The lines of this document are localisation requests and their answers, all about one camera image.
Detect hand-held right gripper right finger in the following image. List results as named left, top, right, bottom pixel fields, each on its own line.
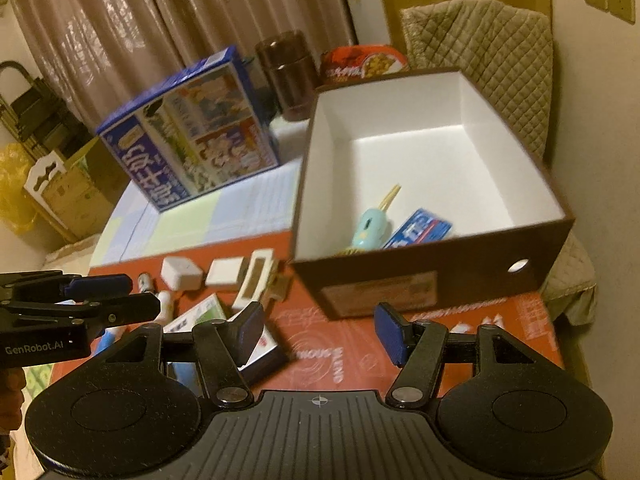
left=374, top=302, right=538, bottom=407

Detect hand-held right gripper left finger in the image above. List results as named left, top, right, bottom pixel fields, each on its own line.
left=102, top=301, right=264, bottom=407

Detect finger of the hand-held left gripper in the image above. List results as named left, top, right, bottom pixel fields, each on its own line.
left=0, top=270, right=134, bottom=302
left=0, top=292, right=162, bottom=332

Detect white charger plug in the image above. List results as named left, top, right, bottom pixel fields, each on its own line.
left=206, top=257, right=251, bottom=287

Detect brown storage box white inside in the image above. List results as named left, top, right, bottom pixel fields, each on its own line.
left=289, top=66, right=577, bottom=320

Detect white tube with brown cap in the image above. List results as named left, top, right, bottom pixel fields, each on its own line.
left=92, top=271, right=155, bottom=358

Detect white and red small box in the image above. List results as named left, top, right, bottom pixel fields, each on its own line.
left=237, top=329, right=290, bottom=386

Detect small white pill bottle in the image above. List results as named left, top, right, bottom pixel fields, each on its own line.
left=157, top=290, right=177, bottom=323

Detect green and white small box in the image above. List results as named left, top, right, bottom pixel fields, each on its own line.
left=162, top=292, right=229, bottom=334

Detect white cream holder box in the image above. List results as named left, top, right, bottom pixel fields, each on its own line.
left=231, top=249, right=294, bottom=311

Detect white cube socket adapter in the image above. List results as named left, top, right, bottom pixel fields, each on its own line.
left=160, top=256, right=204, bottom=292

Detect red printed table mat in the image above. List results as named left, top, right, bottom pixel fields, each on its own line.
left=47, top=230, right=563, bottom=397

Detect open cardboard box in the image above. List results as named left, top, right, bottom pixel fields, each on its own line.
left=24, top=137, right=132, bottom=242

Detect teal bird-shaped toy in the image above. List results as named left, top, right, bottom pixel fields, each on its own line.
left=336, top=185, right=403, bottom=259

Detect pastel checked tablecloth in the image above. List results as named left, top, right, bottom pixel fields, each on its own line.
left=89, top=115, right=313, bottom=267

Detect yellow plastic bag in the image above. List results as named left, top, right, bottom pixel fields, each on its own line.
left=0, top=142, right=39, bottom=236

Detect blue milk carton box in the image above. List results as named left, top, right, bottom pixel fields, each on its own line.
left=95, top=46, right=281, bottom=215

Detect dark stacked folding frames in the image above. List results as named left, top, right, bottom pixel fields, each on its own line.
left=0, top=60, right=96, bottom=161

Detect brown thermos jar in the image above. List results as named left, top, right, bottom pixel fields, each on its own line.
left=254, top=30, right=321, bottom=122

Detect red instant noodle bowl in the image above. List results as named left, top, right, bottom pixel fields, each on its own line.
left=319, top=44, right=412, bottom=88

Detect beige patterned curtain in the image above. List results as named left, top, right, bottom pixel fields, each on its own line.
left=5, top=0, right=361, bottom=128

